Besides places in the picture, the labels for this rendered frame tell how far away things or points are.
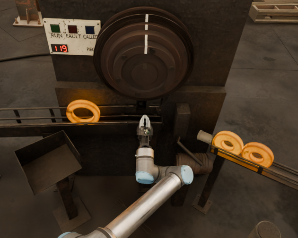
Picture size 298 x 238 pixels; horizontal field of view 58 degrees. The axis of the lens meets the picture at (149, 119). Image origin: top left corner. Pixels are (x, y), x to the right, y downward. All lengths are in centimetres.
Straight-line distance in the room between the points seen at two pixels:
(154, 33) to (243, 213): 148
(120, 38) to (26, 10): 309
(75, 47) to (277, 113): 219
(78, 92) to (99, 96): 12
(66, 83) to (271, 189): 171
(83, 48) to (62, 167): 63
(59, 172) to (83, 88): 47
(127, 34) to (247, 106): 200
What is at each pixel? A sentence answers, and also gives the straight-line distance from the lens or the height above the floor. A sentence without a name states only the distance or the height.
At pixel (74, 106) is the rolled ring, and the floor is 81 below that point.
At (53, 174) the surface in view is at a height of 60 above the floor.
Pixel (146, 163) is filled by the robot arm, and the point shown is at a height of 72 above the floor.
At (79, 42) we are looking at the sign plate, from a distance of 142.
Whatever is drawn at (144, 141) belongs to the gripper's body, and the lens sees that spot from 140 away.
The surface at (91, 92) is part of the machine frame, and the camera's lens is 155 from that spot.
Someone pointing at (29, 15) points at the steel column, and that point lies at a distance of 425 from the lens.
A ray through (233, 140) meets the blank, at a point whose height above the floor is 76.
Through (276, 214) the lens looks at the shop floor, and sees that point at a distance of 228.
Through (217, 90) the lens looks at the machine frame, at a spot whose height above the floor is 87.
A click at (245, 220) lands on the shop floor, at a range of 216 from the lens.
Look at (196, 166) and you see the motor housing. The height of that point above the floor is 51.
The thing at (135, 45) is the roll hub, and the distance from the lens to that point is 115.
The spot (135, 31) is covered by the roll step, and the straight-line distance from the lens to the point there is 118.
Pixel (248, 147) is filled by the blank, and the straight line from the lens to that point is 149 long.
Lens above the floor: 183
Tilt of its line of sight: 45 degrees down
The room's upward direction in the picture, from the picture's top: 5 degrees clockwise
